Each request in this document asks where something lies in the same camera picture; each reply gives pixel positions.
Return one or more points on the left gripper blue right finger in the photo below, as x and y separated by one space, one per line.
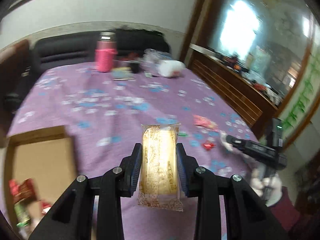
186 169

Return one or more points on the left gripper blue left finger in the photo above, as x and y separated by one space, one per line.
131 169

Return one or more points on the small red candy packet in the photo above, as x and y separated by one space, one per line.
208 145

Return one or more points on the green candy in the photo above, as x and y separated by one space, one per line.
182 134

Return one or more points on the yellow biscuit packet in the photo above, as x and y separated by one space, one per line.
159 183

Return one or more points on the pink cartoon snack bag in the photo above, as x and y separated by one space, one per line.
205 122

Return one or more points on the red long snack packet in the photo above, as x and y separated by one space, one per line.
22 192

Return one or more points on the green white snack packet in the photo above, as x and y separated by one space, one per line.
23 218

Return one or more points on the white gloved right hand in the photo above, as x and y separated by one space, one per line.
269 189

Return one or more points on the purple floral tablecloth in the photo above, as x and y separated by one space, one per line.
105 117

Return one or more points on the cardboard tray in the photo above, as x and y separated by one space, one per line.
44 155

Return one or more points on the booklet on table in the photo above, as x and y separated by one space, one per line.
122 73

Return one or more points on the white plastic jar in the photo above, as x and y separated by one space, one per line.
170 68

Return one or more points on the small black container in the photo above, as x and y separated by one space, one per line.
135 67

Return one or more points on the wooden cabinet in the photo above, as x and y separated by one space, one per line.
256 55

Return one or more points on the pink sleeved thermos bottle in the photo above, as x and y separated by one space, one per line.
105 52

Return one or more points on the black leather sofa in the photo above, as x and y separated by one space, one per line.
51 52

